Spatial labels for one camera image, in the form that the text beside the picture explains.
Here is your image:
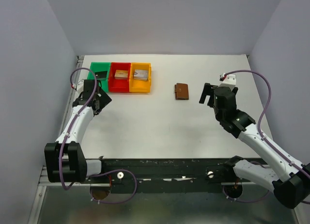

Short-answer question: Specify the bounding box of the brown leather card holder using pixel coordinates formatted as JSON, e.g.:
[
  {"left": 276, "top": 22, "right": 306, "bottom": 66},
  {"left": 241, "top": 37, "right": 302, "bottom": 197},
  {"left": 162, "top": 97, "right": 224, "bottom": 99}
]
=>
[{"left": 174, "top": 83, "right": 189, "bottom": 100}]

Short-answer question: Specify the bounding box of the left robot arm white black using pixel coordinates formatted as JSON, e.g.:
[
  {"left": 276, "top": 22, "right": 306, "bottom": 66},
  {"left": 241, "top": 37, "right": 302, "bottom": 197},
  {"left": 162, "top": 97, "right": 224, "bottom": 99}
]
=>
[{"left": 44, "top": 79, "right": 111, "bottom": 183}]

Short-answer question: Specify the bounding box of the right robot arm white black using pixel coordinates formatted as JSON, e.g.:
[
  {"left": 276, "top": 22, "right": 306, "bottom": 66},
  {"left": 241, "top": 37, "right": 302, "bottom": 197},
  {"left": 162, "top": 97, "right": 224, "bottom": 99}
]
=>
[{"left": 199, "top": 83, "right": 310, "bottom": 209}]

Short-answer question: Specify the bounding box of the tan card stack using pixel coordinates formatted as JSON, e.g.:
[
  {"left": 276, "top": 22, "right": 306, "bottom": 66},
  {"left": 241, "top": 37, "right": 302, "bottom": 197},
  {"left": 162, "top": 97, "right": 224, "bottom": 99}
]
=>
[{"left": 114, "top": 70, "right": 128, "bottom": 80}]

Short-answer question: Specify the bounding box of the silver card stack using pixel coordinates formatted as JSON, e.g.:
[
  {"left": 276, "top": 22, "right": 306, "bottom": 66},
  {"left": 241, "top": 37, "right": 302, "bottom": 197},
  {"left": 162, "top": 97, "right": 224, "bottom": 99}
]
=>
[{"left": 133, "top": 70, "right": 149, "bottom": 81}]

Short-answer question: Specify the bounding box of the red plastic bin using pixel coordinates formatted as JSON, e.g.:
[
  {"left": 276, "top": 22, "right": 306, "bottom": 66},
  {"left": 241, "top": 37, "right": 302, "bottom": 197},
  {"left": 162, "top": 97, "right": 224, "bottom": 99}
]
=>
[{"left": 108, "top": 62, "right": 131, "bottom": 93}]

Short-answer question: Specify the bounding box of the green plastic bin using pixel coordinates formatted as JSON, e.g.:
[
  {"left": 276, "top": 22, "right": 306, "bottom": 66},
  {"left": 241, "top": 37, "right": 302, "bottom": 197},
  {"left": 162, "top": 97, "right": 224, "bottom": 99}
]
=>
[{"left": 90, "top": 62, "right": 111, "bottom": 93}]

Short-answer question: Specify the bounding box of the orange plastic bin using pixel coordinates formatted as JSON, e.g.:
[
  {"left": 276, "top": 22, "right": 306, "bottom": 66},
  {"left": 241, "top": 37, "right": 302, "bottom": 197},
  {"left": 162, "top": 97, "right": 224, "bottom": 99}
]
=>
[{"left": 129, "top": 62, "right": 152, "bottom": 93}]

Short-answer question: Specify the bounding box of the right white knob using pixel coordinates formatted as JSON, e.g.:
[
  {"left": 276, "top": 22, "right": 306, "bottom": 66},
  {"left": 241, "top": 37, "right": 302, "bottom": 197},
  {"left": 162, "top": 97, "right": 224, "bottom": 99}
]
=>
[{"left": 207, "top": 171, "right": 214, "bottom": 179}]

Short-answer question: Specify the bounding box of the white knob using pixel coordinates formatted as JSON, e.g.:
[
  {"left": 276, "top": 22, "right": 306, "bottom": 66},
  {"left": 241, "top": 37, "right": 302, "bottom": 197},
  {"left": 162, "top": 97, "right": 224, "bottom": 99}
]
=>
[
  {"left": 207, "top": 171, "right": 214, "bottom": 179},
  {"left": 117, "top": 172, "right": 124, "bottom": 179}
]

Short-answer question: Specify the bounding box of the left white knob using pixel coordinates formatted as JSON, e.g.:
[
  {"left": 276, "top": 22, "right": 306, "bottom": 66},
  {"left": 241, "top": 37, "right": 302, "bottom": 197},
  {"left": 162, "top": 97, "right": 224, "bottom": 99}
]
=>
[{"left": 117, "top": 172, "right": 124, "bottom": 179}]

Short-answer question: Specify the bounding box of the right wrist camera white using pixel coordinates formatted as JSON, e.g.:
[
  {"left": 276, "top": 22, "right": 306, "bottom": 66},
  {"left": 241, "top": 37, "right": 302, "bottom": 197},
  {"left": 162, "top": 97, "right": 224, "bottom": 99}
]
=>
[{"left": 219, "top": 74, "right": 236, "bottom": 90}]

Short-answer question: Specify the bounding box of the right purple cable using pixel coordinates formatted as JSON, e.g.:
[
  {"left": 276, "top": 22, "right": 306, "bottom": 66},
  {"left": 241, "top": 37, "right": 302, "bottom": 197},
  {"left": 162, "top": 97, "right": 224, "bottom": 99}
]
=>
[{"left": 222, "top": 69, "right": 310, "bottom": 202}]

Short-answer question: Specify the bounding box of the aluminium frame rail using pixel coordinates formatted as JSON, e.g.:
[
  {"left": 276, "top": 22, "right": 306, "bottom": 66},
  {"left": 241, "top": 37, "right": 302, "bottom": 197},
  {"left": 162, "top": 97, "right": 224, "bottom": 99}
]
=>
[{"left": 23, "top": 53, "right": 77, "bottom": 224}]

